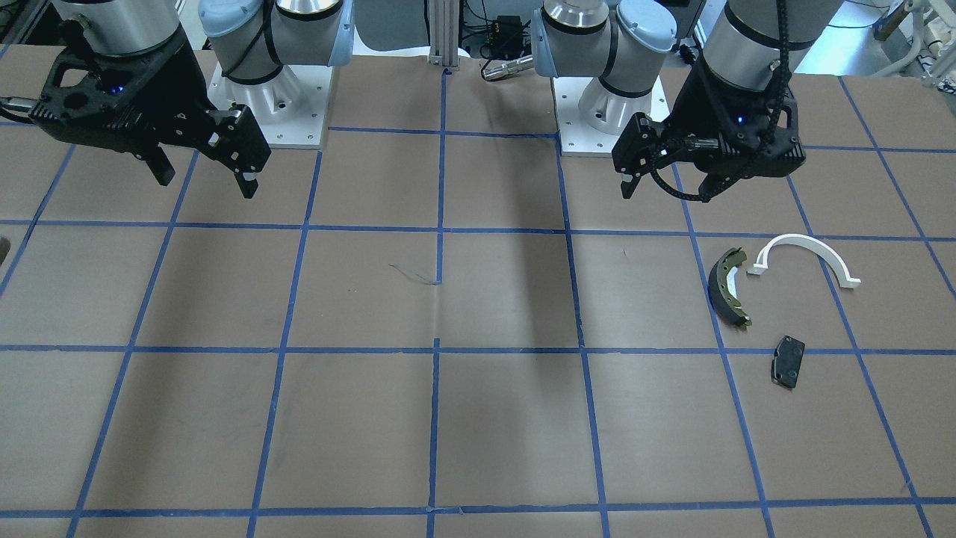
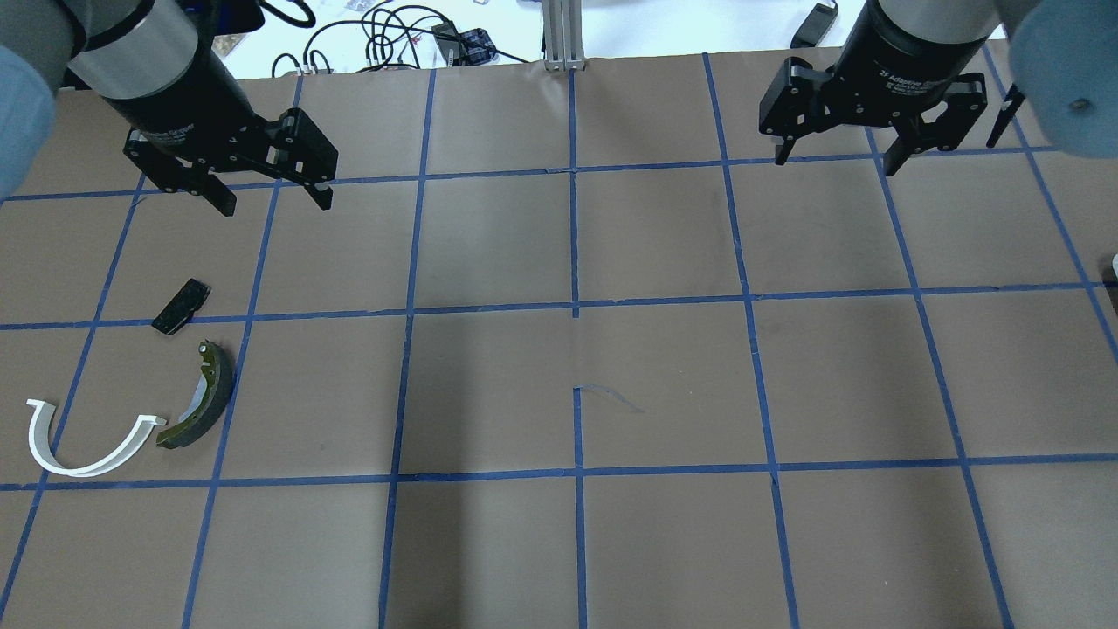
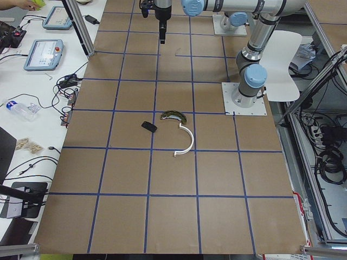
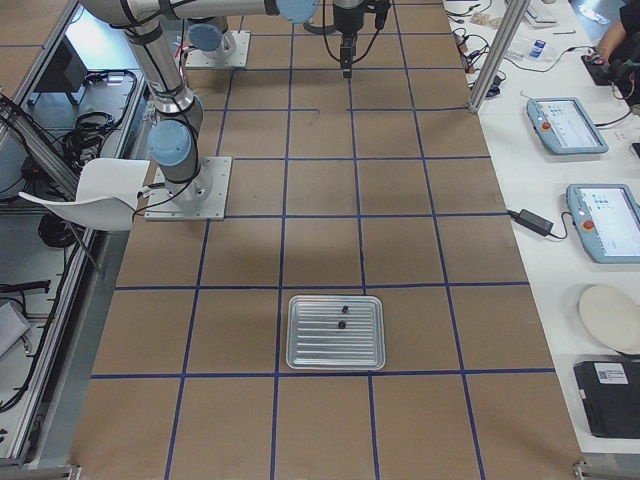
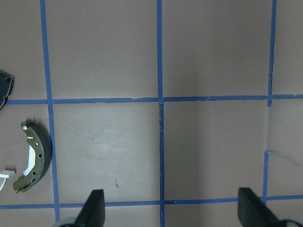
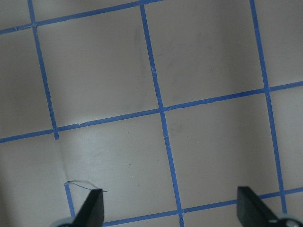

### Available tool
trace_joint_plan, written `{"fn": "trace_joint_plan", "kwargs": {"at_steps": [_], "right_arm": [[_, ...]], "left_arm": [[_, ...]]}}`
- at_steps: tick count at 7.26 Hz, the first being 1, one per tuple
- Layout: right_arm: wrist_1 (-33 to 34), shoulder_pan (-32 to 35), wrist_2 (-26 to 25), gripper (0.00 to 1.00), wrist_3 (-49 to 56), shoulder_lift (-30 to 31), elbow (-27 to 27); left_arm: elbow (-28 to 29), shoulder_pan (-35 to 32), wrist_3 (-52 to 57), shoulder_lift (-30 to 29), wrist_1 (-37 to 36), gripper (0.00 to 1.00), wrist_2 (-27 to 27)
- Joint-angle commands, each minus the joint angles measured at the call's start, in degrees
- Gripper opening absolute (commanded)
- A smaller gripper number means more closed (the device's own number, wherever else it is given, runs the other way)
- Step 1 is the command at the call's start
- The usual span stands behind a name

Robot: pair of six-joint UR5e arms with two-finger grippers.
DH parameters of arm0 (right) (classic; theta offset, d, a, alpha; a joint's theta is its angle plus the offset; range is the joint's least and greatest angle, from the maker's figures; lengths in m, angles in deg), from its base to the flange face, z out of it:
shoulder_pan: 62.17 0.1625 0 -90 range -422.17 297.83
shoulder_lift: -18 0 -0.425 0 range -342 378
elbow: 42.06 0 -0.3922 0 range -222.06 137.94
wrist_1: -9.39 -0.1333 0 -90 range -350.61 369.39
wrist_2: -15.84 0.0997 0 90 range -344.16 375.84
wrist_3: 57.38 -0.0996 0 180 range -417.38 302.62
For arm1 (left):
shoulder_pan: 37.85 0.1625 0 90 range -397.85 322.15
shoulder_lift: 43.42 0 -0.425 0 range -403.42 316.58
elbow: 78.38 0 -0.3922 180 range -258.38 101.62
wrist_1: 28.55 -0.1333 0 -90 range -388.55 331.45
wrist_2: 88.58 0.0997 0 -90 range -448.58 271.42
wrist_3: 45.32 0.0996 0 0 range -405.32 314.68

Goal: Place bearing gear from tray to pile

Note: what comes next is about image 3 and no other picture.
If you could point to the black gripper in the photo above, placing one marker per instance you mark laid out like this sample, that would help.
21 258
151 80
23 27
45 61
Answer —
162 16

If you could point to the black power adapter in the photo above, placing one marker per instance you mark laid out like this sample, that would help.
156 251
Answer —
91 19

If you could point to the olive green brake shoe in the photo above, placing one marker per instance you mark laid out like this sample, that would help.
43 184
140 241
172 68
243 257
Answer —
174 114

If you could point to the white curved plastic piece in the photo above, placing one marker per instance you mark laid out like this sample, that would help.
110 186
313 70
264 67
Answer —
189 141

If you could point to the far blue teach pendant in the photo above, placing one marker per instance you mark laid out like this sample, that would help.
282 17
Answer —
57 19

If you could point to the blue teach pendant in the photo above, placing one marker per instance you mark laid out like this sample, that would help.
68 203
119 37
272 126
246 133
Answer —
57 19
44 55

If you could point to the black brake pad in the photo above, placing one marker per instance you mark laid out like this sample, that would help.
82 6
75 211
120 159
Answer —
149 126

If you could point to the black usb hub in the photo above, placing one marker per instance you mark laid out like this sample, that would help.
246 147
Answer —
69 81

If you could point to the near blue teach pendant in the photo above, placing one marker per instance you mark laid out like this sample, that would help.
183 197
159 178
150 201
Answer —
44 55

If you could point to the white plastic chair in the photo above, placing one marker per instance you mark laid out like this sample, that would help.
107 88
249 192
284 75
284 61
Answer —
276 58

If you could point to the clear plastic water bottle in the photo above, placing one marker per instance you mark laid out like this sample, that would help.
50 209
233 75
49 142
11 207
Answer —
20 110

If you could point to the bag of small parts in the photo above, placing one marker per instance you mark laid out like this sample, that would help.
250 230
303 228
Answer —
26 144

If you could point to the grey box device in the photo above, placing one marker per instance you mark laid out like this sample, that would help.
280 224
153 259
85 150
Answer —
23 199

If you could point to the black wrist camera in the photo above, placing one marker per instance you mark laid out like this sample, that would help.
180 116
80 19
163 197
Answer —
145 6

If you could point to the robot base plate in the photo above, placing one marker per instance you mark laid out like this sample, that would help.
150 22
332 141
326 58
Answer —
219 31
237 104

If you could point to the aluminium frame post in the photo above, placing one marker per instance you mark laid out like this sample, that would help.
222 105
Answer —
76 18

